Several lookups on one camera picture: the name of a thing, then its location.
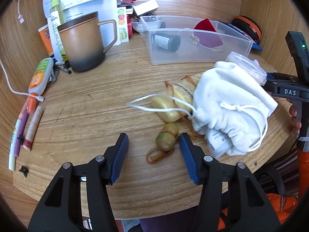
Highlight round clear floss container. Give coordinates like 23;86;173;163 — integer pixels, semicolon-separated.
226;51;267;86

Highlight white drawstring cloth bag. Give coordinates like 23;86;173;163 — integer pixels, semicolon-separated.
192;61;278;158

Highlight red cloth pouch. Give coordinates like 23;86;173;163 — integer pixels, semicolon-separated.
194;18;223;48

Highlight green gourd pendant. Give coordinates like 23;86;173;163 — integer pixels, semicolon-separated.
146;123;179;164

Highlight yellow lotion bottle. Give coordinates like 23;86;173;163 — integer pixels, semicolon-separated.
151;73;202;123

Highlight green glass pump bottle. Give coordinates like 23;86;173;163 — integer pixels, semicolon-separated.
151;33;181;52

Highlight clear plastic storage bin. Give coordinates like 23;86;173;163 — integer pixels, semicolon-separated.
143;16;252;65

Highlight orange sleeve forearm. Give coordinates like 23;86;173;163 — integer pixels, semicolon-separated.
217;148;309;231

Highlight right hand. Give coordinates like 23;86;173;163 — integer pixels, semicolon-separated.
289;104;302;135

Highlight small black clip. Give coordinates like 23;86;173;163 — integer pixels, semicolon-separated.
19;165;29;178

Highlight white pen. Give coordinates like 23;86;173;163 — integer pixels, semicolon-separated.
8;119;21;171

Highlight beige lip balm tube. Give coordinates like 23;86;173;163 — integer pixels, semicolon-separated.
23;106;44;151

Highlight black orange round case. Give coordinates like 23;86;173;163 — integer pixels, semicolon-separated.
232;15;262;44

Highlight purple pen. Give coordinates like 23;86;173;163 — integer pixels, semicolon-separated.
14;110;29;157

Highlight orange white glue bottle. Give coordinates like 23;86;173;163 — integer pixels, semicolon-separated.
27;58;54;115

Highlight metal nail clipper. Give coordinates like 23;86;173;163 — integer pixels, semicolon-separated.
47;65;60;86

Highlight white porcelain bead bowl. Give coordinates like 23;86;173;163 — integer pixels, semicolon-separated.
131;15;163;35

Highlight small white cardboard box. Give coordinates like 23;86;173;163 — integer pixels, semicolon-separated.
133;0;159;17

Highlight brown ceramic mug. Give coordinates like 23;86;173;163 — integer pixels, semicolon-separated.
59;16;118;73

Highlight orange booklet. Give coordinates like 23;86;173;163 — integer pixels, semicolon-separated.
38;25;54;58

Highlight fruit sticker strip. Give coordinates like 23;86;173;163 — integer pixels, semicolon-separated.
117;6;129;43

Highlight stack of booklets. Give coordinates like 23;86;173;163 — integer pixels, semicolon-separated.
117;0;138;15

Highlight green spray bottle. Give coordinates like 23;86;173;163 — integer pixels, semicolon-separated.
50;0;68;61

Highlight dark wooden mug lid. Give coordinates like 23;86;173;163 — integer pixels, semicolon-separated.
58;12;98;31

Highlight white charging cable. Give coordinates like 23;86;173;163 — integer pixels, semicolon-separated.
0;58;45;103

